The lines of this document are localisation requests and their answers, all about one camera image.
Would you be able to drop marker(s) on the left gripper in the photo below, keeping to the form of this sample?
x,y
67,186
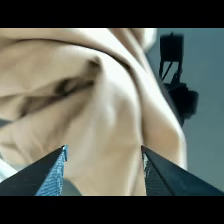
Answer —
x,y
183,100

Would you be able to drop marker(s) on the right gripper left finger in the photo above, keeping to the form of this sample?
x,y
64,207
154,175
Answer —
x,y
36,180

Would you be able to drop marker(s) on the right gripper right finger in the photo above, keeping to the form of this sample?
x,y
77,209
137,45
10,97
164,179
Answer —
x,y
170,181

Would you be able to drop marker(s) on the brown T-shirt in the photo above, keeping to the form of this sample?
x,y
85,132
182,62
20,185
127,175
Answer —
x,y
100,110

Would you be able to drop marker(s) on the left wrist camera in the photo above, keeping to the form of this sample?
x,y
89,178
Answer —
x,y
171,50

